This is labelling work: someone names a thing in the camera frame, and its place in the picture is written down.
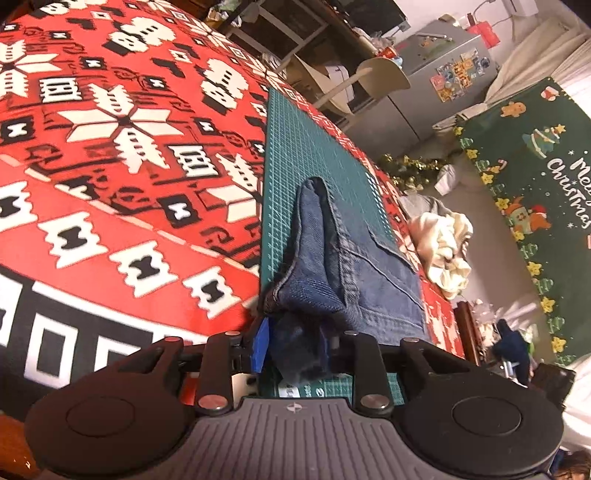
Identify grey cloth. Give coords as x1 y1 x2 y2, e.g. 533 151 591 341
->
399 194 455 222

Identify tinsel decorated small tree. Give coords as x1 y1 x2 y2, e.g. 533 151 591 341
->
376 154 451 192

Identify cluttered dark desk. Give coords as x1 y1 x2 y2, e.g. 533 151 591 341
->
259 0 411 61

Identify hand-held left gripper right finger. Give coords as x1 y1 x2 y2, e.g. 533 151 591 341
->
325 330 469 414

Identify green cutting mat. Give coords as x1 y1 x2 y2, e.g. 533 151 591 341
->
259 88 407 402

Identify dark blue cloth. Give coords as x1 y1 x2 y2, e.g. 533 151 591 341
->
492 320 532 384

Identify cream plastic chair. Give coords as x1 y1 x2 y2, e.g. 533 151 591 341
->
286 55 411 123

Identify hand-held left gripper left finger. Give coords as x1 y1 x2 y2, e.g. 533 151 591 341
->
111 318 271 416

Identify blue denim shorts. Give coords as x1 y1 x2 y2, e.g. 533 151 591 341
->
259 176 428 384

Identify green printed wall hanging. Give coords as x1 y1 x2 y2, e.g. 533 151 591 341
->
455 76 591 367

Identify grey refrigerator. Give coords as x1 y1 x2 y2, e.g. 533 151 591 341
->
351 18 499 158

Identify red patterned blanket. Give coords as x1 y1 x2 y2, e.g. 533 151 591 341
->
0 0 467 407

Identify dark wooden nightstand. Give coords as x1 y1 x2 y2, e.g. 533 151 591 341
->
455 300 483 365

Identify white knit sweater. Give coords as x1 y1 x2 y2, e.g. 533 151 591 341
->
406 212 474 300

